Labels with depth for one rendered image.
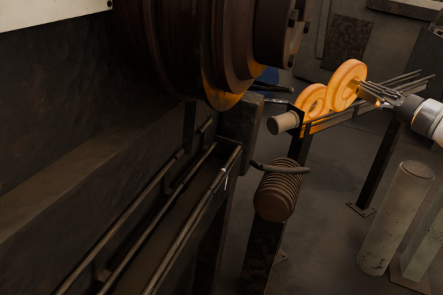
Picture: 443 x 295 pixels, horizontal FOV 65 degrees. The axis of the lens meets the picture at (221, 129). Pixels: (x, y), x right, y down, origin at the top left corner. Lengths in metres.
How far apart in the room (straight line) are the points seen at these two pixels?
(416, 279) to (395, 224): 0.33
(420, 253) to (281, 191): 0.79
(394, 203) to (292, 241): 0.49
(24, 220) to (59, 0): 0.24
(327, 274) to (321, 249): 0.14
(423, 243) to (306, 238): 0.47
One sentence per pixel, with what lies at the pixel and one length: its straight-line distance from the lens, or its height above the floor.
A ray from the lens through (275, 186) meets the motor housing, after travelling 1.07.
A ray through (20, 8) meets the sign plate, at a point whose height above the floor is 1.08.
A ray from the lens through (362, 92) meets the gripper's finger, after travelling 1.01.
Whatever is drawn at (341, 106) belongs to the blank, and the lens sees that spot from 1.09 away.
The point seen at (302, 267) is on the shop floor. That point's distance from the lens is 1.60.
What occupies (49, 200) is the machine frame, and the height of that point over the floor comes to 0.87.
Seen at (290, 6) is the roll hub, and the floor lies 1.10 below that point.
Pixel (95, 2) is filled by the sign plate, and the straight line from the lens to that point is 0.47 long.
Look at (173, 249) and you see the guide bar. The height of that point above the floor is 0.70.
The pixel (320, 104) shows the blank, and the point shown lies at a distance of 1.22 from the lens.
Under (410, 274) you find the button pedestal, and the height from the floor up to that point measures 0.04.
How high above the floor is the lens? 1.17
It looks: 29 degrees down
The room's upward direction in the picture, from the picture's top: 9 degrees clockwise
